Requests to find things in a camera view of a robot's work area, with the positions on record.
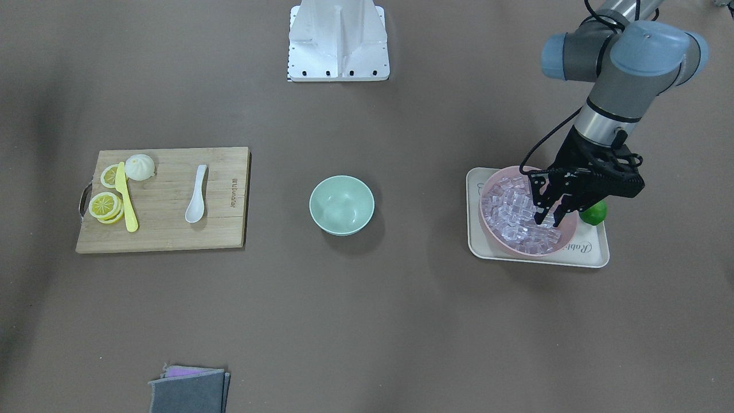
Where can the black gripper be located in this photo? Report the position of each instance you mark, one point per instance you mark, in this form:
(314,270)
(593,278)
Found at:
(575,150)

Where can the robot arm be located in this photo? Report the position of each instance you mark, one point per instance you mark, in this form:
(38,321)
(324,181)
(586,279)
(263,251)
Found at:
(630,58)

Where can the pink bowl of ice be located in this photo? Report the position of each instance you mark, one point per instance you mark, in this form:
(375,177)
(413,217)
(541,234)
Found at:
(506,215)

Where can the green bowl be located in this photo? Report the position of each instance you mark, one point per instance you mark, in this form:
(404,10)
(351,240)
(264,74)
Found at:
(341,205)

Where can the white ceramic spoon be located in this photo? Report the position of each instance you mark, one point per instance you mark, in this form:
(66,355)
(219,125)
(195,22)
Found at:
(196,207)

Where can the green lime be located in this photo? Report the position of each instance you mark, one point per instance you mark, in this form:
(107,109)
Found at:
(596,214)

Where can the cream serving tray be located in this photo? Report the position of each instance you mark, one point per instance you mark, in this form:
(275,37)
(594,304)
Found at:
(587,248)

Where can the bamboo cutting board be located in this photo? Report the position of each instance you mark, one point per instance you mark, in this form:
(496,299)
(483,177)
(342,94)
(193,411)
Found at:
(160,203)

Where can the folded grey cloth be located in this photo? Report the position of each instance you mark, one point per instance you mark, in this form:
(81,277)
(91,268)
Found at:
(190,389)

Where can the white steamed bun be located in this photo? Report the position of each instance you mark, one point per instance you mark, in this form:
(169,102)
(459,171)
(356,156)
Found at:
(139,167)

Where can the yellow plastic knife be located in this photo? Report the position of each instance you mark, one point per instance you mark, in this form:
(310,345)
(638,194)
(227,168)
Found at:
(130,217)

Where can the lemon slice upper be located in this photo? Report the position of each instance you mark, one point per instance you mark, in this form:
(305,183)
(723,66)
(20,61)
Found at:
(106,208)

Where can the lemon slice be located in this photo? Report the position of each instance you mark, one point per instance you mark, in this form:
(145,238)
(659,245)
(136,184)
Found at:
(108,176)
(106,208)

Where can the lemon slice lower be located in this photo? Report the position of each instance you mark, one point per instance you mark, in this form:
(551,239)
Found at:
(108,176)

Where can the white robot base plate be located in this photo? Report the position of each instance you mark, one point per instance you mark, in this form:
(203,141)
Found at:
(342,41)

